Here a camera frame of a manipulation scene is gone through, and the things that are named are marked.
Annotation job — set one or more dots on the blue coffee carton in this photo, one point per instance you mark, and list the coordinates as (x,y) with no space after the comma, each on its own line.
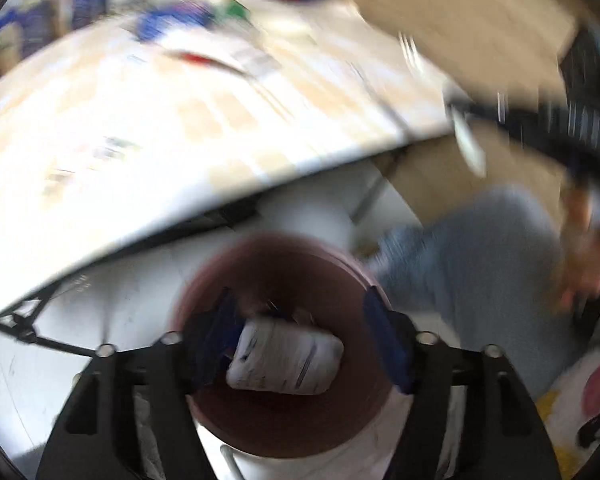
(175,20)

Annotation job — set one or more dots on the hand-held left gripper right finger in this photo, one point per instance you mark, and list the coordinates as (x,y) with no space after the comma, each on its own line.
(387,345)

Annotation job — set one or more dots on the light blue trouser leg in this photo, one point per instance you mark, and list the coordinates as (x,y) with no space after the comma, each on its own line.
(480,260)

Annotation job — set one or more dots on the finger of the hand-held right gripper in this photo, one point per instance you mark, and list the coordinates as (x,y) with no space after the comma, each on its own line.
(520,120)

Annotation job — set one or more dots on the dark green wrapper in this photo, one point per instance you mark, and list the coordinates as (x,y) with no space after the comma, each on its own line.
(236,7)

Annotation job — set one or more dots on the person's right hand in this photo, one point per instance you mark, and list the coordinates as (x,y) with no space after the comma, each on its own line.
(585,265)

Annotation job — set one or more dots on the fluffy patterned floor mat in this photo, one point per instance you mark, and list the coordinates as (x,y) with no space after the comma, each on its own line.
(570,410)

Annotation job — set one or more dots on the brown plastic bin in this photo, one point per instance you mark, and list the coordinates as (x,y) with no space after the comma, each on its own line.
(280,270)

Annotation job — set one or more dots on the white packet black label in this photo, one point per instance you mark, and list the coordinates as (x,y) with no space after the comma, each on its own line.
(285,360)

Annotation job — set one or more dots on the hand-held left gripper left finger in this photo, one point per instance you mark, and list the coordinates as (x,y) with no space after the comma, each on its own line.
(215,345)

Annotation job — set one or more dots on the checked floral tablecloth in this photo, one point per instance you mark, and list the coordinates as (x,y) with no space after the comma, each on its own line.
(130,135)

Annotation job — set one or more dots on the red cigarette box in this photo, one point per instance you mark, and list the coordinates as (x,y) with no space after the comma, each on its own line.
(197,57)

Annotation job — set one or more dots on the white plastic fork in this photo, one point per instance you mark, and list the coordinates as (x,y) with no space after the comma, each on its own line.
(470,145)

